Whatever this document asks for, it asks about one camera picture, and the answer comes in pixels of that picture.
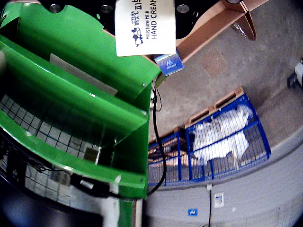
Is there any dark blue product box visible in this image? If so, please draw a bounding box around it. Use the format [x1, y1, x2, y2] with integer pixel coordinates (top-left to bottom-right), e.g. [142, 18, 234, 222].
[153, 51, 185, 77]

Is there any blue wire mesh cage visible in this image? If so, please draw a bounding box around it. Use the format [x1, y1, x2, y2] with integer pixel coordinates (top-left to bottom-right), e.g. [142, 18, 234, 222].
[148, 131, 190, 186]
[184, 93, 271, 182]

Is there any white plastic sheet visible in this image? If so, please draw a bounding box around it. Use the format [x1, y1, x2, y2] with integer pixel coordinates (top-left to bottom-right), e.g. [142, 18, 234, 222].
[191, 105, 253, 166]

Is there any white hand cream box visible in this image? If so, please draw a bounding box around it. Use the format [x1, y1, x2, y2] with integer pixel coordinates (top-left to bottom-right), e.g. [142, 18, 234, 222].
[115, 0, 177, 57]

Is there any black monitor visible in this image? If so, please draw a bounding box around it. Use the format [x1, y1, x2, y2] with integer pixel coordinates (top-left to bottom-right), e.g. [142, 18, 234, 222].
[0, 179, 104, 227]

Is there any open brown cardboard box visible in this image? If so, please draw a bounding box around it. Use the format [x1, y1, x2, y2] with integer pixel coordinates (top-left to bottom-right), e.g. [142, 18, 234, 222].
[103, 0, 258, 88]
[239, 0, 270, 12]

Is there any black power adapter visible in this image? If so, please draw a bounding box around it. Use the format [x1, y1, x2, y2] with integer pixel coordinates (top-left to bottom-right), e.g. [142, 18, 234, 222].
[71, 174, 111, 198]

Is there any black power cord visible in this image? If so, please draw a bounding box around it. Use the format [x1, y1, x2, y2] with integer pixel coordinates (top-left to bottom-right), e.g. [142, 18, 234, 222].
[107, 87, 167, 198]

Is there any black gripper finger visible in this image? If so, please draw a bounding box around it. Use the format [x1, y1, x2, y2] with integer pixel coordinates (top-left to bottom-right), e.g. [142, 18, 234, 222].
[175, 0, 224, 40]
[39, 0, 116, 37]

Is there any white printed wall notice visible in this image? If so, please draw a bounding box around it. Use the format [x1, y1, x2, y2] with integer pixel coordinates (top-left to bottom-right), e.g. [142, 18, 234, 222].
[214, 192, 225, 208]

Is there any wooden pallet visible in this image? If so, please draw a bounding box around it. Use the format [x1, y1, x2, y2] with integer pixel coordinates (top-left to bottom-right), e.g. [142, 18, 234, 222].
[184, 87, 244, 130]
[149, 126, 187, 147]

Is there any grey roller shutter door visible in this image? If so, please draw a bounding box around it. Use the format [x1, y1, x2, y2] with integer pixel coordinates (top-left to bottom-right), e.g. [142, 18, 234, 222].
[144, 132, 303, 227]

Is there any black wire grid panel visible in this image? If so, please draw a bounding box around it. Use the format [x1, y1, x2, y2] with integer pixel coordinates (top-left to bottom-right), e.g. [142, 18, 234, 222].
[0, 94, 108, 206]

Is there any green metal shelf unit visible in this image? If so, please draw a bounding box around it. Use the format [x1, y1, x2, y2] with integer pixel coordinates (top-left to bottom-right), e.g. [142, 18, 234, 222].
[0, 4, 162, 227]

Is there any white paper sheet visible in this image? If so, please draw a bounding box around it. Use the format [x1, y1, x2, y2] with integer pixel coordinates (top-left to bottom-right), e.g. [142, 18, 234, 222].
[49, 53, 118, 97]

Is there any white floor machine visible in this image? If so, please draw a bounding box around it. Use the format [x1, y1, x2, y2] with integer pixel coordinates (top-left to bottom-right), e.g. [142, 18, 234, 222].
[287, 56, 303, 89]

